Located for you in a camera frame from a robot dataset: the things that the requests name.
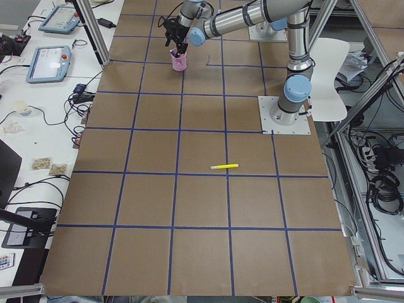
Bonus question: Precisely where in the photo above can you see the aluminium frame post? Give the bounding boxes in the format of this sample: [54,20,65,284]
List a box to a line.
[71,0,110,66]

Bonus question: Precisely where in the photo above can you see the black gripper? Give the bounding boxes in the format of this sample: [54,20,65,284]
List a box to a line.
[163,18,189,54]

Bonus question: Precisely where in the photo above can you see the yellow pen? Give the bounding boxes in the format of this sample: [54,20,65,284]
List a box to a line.
[210,163,239,170]

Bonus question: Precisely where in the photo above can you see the white plastic chair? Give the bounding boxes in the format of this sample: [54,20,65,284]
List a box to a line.
[310,38,350,122]

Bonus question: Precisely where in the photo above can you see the small bag of parts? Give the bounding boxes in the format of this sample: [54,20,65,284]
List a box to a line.
[31,157,52,170]

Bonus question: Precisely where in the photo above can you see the black monitor corner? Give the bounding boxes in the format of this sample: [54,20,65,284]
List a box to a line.
[0,141,22,208]

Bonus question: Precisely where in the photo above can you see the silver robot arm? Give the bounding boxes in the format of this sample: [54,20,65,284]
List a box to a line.
[256,18,287,36]
[160,1,313,115]

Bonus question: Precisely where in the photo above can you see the blue teach pendant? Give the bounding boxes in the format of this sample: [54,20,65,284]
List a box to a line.
[26,45,71,84]
[39,5,80,34]

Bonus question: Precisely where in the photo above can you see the white power strip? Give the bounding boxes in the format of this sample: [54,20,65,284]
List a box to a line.
[360,143,377,172]

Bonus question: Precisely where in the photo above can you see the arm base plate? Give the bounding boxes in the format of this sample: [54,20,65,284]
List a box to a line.
[248,20,287,42]
[258,96,311,135]

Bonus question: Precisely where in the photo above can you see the black power adapter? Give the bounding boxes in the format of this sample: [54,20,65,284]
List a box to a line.
[97,18,116,28]

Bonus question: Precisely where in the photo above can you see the near blue teach pendant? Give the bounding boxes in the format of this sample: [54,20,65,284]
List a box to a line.
[26,45,71,84]

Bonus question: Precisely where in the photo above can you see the remote control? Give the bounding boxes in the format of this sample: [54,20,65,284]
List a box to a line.
[0,252,15,271]

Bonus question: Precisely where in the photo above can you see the far blue teach pendant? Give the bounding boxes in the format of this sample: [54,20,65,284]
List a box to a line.
[39,5,80,34]

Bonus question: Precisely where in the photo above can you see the black camera stand base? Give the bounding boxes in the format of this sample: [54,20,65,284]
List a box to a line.
[1,207,57,249]

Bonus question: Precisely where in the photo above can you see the purple pen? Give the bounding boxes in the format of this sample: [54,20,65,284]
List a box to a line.
[172,54,186,71]

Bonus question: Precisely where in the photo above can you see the pink mesh cup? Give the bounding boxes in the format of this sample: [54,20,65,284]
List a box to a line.
[169,49,187,71]

